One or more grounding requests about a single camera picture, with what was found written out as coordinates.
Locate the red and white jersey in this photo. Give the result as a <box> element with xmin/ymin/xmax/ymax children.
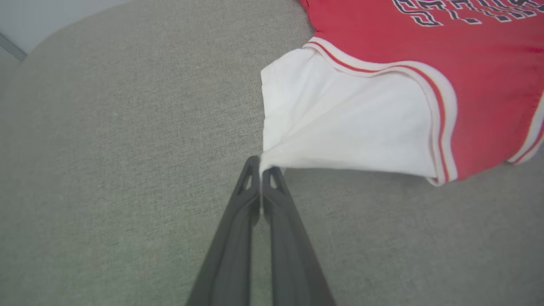
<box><xmin>259</xmin><ymin>0</ymin><xmax>544</xmax><ymax>188</ymax></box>

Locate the grey fabric sofa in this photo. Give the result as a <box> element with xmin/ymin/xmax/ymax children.
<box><xmin>0</xmin><ymin>0</ymin><xmax>544</xmax><ymax>306</ymax></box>

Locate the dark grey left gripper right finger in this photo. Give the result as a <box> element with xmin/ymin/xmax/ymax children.
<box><xmin>261</xmin><ymin>166</ymin><xmax>337</xmax><ymax>306</ymax></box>

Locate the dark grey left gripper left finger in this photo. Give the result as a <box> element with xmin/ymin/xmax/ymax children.
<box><xmin>185</xmin><ymin>156</ymin><xmax>261</xmax><ymax>306</ymax></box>

